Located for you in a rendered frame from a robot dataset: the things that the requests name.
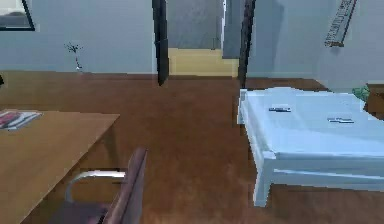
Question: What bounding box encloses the black remote control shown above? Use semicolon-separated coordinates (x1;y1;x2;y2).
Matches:
268;106;292;114
326;116;356;125

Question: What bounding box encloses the grey room door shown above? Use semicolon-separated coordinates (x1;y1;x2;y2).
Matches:
222;0;246;60

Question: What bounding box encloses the dark door frame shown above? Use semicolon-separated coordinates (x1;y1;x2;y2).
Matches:
151;0;257;89

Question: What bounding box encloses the brown wooden table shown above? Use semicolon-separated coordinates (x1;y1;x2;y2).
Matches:
0;109;121;224

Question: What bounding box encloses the grey framed wall picture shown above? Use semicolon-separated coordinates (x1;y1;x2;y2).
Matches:
324;0;358;48

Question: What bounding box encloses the pale blue bed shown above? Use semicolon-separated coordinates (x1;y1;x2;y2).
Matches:
236;87;384;208

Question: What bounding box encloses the vase with dark twigs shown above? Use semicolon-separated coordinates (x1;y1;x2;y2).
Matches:
64;41;84;72

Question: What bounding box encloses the red and grey book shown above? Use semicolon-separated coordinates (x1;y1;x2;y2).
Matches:
0;110;43;131

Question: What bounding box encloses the green house plant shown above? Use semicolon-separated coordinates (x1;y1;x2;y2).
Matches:
352;85;371;102

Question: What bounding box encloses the dark purple armchair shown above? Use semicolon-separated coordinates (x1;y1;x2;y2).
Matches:
49;147;149;224

